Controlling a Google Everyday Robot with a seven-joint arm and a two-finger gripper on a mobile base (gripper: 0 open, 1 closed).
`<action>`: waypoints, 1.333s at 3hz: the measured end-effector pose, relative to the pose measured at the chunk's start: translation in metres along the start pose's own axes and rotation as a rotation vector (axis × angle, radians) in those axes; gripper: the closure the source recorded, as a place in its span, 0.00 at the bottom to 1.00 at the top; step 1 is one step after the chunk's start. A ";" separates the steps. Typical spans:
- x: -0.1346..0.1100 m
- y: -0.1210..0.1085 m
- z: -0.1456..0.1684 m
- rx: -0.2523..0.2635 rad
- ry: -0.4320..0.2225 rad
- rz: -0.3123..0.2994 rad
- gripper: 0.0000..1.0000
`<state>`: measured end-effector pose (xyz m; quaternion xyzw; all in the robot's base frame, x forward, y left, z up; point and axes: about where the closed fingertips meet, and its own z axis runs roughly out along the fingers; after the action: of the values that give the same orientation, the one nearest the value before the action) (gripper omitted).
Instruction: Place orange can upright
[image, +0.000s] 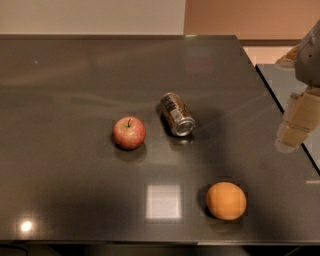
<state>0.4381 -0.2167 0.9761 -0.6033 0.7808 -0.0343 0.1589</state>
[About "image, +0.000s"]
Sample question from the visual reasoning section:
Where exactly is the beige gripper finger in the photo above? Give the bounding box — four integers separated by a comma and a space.
276, 45, 299, 65
275, 87, 320, 153

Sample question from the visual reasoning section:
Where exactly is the orange soda can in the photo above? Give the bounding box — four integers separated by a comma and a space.
160, 92, 196, 137

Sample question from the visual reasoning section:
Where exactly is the orange fruit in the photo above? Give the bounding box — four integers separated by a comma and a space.
206, 182, 247, 221

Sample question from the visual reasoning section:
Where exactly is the red apple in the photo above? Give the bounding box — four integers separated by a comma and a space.
112, 116, 146, 150

